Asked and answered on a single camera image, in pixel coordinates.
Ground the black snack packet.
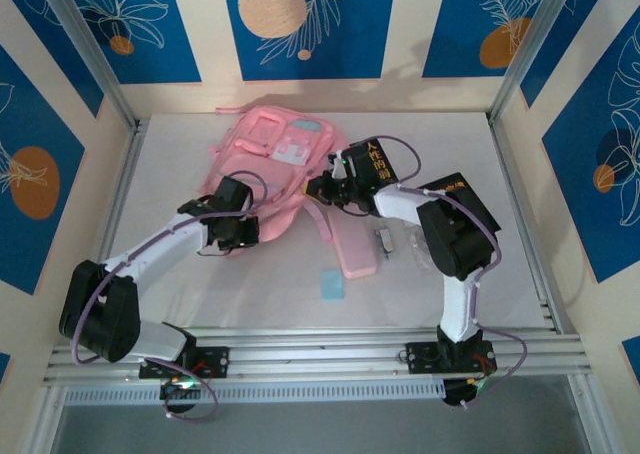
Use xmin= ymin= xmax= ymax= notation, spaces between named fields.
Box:
xmin=430 ymin=172 xmax=503 ymax=235

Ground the clear bag with white item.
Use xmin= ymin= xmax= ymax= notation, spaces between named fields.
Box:
xmin=373 ymin=226 xmax=396 ymax=264

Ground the pink pencil case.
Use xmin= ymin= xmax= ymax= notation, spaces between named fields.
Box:
xmin=324 ymin=208 xmax=377 ymax=280

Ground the black book with yellow spine text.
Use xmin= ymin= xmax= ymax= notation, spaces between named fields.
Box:
xmin=343 ymin=140 xmax=402 ymax=191

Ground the light blue eraser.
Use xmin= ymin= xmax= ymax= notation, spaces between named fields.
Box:
xmin=319 ymin=269 xmax=346 ymax=301

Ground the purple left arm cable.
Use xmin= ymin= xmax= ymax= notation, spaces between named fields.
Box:
xmin=72 ymin=171 xmax=269 ymax=423

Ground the aluminium corner post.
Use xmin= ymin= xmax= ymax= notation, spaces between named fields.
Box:
xmin=35 ymin=0 xmax=141 ymax=130
xmin=487 ymin=0 xmax=586 ymax=128

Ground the aluminium frame leg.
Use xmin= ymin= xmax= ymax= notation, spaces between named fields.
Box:
xmin=567 ymin=373 xmax=619 ymax=454
xmin=27 ymin=386 xmax=69 ymax=454

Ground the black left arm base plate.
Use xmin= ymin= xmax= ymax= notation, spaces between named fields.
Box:
xmin=138 ymin=346 xmax=231 ymax=380

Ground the pink backpack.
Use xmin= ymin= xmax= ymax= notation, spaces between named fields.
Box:
xmin=197 ymin=104 xmax=351 ymax=248

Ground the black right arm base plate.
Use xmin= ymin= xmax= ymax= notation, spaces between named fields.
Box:
xmin=405 ymin=340 xmax=497 ymax=375

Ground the white slotted cable duct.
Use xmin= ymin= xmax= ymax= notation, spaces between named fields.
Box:
xmin=62 ymin=379 xmax=446 ymax=406

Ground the aluminium side rail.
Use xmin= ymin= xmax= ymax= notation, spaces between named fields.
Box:
xmin=73 ymin=117 xmax=149 ymax=348
xmin=485 ymin=115 xmax=566 ymax=334

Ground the aluminium front rail beam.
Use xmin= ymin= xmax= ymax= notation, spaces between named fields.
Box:
xmin=42 ymin=326 xmax=594 ymax=389

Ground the black base electronics box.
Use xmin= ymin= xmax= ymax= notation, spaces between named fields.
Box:
xmin=159 ymin=379 xmax=204 ymax=416
xmin=442 ymin=377 xmax=489 ymax=409

